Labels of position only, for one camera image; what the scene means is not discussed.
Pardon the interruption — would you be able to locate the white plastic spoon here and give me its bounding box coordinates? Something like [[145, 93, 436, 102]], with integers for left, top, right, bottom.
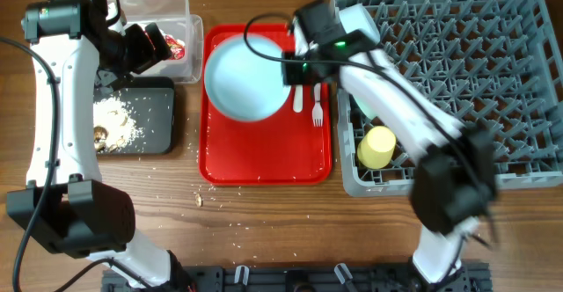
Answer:
[[293, 85, 303, 113]]

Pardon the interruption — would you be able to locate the white plastic fork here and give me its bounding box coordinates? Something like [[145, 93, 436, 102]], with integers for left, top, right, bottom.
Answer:
[[312, 84, 324, 128]]

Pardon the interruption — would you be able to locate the light blue plate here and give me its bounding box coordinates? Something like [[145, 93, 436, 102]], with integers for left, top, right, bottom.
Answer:
[[204, 34, 290, 122]]

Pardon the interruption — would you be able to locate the green bowl with rice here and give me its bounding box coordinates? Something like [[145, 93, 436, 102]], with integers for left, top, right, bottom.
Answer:
[[353, 96, 377, 120]]

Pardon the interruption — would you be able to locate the yellow plastic cup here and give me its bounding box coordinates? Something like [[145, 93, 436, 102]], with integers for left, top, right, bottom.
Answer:
[[357, 126, 397, 170]]

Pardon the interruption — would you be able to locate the light blue bowl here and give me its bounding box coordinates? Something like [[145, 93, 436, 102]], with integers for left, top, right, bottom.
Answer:
[[338, 4, 381, 43]]

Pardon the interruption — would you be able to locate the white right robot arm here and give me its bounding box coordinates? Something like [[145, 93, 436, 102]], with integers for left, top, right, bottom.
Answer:
[[285, 47, 498, 288]]

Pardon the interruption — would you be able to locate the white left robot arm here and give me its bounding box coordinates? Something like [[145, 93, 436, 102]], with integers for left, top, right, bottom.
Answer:
[[7, 26, 189, 291]]

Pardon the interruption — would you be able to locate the clear plastic waste bin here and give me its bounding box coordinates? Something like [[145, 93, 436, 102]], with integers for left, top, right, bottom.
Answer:
[[107, 0, 203, 84]]

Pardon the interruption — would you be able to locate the grey dishwasher rack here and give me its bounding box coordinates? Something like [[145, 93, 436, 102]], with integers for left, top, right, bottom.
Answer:
[[331, 0, 562, 189]]

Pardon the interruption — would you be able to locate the black plastic tray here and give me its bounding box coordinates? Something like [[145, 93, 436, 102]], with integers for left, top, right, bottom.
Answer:
[[94, 77, 176, 156]]

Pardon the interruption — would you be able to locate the red snack wrapper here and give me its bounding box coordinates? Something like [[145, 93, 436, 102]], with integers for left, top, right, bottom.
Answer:
[[165, 34, 186, 60]]

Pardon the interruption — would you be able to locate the pile of white rice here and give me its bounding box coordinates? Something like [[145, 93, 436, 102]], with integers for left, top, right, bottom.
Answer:
[[93, 97, 144, 152]]

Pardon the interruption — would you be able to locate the red serving tray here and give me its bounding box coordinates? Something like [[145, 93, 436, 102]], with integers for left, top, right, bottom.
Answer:
[[199, 24, 333, 186]]

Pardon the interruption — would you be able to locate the brown food scraps pile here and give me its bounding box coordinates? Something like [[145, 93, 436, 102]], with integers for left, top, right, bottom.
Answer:
[[93, 125, 128, 153]]

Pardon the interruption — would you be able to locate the brown food scrap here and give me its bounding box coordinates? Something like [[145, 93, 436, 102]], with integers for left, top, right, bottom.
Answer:
[[195, 194, 203, 208]]

